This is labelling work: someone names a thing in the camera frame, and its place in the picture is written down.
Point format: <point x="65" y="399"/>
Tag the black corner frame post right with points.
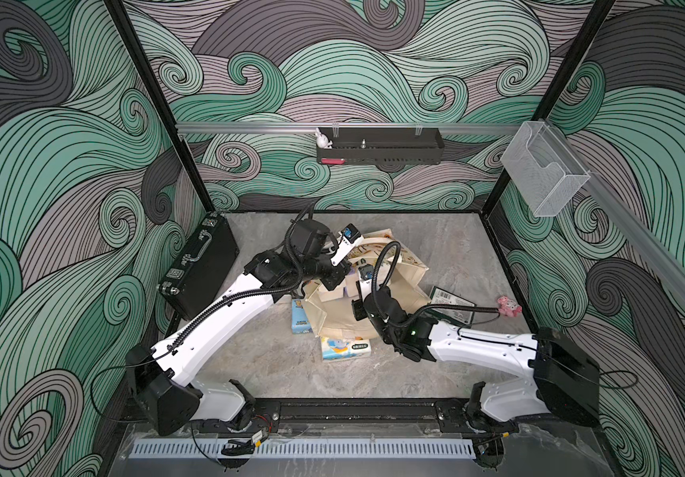
<point x="566" y="72"/>

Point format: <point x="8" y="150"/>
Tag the black briefcase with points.
<point x="198" y="272"/>

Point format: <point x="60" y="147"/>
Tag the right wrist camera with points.
<point x="366" y="273"/>

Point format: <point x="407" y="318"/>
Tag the green tissue pack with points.
<point x="442" y="296"/>

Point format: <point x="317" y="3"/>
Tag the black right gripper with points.
<point x="359" y="308"/>

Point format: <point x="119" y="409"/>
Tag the black corner frame post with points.
<point x="566" y="72"/>
<point x="131" y="40"/>

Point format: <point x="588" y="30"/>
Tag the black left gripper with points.
<point x="334" y="273"/>

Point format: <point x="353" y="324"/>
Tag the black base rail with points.
<point x="445" y="415"/>

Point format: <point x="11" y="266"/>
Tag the aluminium wall rail right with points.
<point x="641" y="186"/>

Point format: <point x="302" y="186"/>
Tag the blue dog tissue pack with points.
<point x="299" y="321"/>

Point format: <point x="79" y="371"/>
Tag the black wall shelf tray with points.
<point x="383" y="146"/>

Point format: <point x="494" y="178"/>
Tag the pink toy figure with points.
<point x="508" y="307"/>

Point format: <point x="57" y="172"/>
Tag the white slotted cable duct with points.
<point x="310" y="448"/>

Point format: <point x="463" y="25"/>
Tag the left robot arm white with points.
<point x="162" y="378"/>

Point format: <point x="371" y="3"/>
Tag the black corner frame post left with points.
<point x="131" y="40"/>

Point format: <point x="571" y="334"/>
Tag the floral canvas tote bag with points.
<point x="330" y="312"/>

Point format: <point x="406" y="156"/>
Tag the clear acrylic wall box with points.
<point x="544" y="167"/>

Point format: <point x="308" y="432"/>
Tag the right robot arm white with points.
<point x="549" y="373"/>

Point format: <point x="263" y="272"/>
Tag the white rabbit figurine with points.
<point x="322" y="140"/>

